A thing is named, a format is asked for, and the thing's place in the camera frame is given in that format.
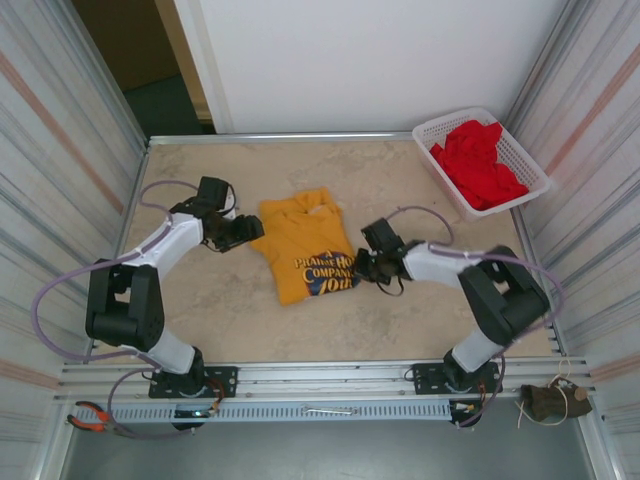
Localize yellow t-shirt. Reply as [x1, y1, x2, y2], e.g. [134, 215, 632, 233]
[249, 187, 364, 307]

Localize white plastic basket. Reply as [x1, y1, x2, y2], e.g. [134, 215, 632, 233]
[412, 106, 552, 224]

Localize red cloth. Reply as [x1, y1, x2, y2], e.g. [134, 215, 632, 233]
[429, 119, 530, 211]

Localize small silver wrench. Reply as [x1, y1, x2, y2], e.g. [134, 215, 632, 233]
[301, 405, 360, 416]

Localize brown wooden panel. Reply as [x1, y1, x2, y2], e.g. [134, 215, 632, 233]
[72, 0, 182, 94]

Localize aluminium mounting rail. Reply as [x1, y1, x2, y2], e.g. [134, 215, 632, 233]
[52, 355, 599, 405]

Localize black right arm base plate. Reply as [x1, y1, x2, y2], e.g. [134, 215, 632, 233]
[412, 362, 504, 396]

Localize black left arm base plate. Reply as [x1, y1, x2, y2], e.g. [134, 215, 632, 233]
[148, 366, 239, 400]

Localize white door frame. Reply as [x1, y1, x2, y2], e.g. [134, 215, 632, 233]
[153, 0, 236, 136]

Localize grey slotted cable duct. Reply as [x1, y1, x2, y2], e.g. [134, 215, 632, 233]
[107, 402, 454, 424]

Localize black controller board with wires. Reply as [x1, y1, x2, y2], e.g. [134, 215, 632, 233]
[171, 405, 222, 432]
[448, 399, 485, 430]

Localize brown pouch with string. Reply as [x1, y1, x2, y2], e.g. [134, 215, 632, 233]
[514, 372, 595, 429]

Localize orange-handled pliers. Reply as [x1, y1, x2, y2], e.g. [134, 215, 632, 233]
[66, 400, 136, 440]

